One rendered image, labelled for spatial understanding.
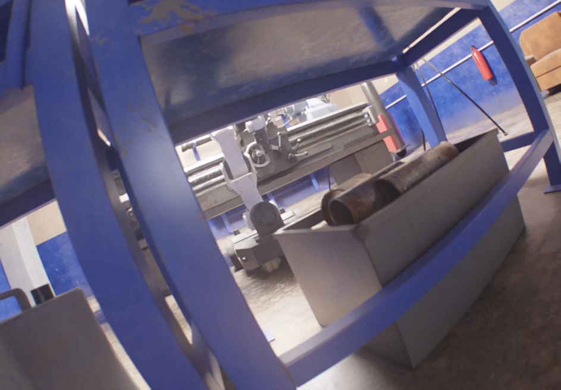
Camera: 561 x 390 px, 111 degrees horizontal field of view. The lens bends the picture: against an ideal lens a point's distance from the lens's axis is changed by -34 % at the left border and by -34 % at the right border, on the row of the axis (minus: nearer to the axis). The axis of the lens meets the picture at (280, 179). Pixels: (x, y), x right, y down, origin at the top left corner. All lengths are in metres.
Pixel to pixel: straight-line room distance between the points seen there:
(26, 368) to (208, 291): 0.33
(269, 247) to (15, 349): 1.25
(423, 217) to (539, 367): 0.31
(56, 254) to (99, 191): 5.97
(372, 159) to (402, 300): 2.55
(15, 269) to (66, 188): 5.21
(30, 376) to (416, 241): 0.63
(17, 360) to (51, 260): 5.86
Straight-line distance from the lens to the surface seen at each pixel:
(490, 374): 0.49
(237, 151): 1.80
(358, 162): 2.80
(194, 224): 0.29
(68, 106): 0.35
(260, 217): 1.46
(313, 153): 2.64
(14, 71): 0.40
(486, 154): 0.72
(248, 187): 1.79
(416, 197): 0.48
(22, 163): 0.76
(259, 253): 1.47
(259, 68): 0.74
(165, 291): 2.29
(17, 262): 5.46
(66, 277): 6.23
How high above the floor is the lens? 0.37
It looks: 2 degrees up
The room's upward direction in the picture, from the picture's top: 25 degrees counter-clockwise
